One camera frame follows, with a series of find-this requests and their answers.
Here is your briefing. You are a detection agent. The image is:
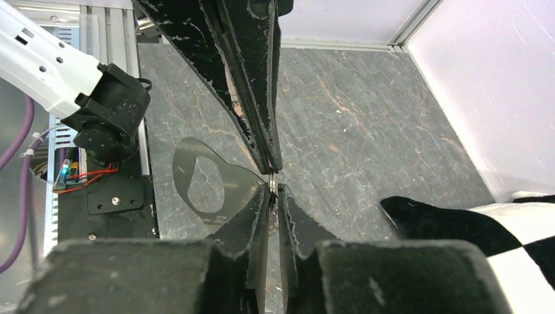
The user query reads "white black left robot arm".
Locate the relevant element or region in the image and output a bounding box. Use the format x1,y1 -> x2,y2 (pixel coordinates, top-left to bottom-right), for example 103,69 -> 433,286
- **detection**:
1,1 -> 294,175

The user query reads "black and white checkered pillow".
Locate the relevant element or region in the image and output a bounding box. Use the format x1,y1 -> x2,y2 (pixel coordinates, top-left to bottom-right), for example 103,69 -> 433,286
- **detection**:
380,192 -> 554,313

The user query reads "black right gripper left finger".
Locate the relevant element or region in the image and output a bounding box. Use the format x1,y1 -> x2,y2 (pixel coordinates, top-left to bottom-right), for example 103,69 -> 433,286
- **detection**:
16,184 -> 270,313

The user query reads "black mounting base rail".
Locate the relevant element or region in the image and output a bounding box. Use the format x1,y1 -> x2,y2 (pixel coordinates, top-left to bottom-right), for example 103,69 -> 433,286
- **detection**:
55,135 -> 159,242

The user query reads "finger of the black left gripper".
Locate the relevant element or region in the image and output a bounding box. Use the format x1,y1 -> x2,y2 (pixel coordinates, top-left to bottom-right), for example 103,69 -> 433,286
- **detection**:
212,1 -> 283,171
132,0 -> 272,174

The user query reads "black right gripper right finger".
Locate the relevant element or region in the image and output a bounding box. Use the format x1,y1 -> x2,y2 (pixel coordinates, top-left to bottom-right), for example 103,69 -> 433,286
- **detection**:
277,184 -> 510,313

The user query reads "white toothed cable duct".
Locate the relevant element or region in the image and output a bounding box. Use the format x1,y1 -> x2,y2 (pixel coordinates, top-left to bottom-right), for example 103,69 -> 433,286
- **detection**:
43,114 -> 77,257

